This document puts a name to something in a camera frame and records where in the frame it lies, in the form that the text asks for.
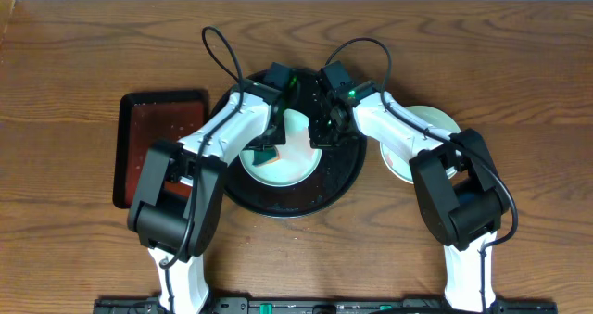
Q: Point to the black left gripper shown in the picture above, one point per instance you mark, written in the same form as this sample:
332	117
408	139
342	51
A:
283	133

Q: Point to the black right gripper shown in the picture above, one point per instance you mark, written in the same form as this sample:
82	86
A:
318	139

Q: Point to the light blue plate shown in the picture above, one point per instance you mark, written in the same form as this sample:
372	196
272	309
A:
297	159
434	116

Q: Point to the green orange sponge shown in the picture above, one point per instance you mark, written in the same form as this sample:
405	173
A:
265	156

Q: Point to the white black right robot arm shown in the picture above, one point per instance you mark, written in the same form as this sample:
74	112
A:
460	195

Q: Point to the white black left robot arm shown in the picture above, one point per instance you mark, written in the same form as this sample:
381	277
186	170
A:
177	202

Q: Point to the black round tray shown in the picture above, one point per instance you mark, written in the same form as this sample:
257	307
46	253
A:
337	171

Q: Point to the black rectangular tray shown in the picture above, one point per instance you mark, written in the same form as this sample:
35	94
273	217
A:
144	118

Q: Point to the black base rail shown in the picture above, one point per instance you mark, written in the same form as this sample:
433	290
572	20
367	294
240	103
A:
241	305

